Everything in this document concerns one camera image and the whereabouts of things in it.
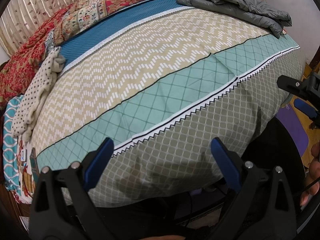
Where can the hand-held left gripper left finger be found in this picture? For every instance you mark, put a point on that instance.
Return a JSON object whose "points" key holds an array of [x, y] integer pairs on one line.
{"points": [[100, 162]]}

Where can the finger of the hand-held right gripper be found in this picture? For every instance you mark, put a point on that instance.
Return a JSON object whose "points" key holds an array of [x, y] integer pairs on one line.
{"points": [[292, 85], [303, 107]]}

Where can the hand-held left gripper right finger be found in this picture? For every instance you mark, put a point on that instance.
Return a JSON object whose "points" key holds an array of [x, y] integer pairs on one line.
{"points": [[225, 162]]}

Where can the grey blanket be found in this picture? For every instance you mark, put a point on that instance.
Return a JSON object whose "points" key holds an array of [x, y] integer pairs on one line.
{"points": [[237, 2]]}

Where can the person's right hand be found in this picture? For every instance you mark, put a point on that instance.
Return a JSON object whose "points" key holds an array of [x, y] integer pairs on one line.
{"points": [[313, 180]]}

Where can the purple mat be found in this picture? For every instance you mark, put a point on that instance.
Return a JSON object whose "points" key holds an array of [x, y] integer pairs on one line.
{"points": [[292, 135]]}

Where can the colourful printed cloth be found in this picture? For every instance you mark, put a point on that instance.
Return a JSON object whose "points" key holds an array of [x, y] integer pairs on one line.
{"points": [[28, 180]]}

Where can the patterned beige teal bed sheet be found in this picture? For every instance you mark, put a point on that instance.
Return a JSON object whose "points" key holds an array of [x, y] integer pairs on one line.
{"points": [[155, 100]]}

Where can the teal white patterned cloth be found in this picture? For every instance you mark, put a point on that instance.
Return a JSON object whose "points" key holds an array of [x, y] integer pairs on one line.
{"points": [[11, 135]]}

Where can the white black-dotted cloth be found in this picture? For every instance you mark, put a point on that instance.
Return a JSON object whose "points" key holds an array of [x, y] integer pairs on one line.
{"points": [[37, 87]]}

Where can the blue textured sheet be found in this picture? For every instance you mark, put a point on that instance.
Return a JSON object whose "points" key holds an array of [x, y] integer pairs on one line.
{"points": [[100, 30]]}

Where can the floral patchwork quilt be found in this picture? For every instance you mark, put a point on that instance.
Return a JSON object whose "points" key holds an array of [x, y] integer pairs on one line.
{"points": [[87, 12]]}

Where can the beige leaf-print curtain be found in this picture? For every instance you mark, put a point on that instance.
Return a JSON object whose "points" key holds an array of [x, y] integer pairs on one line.
{"points": [[37, 0]]}

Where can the wooden bed frame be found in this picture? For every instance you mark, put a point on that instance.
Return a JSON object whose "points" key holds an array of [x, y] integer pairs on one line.
{"points": [[13, 205]]}

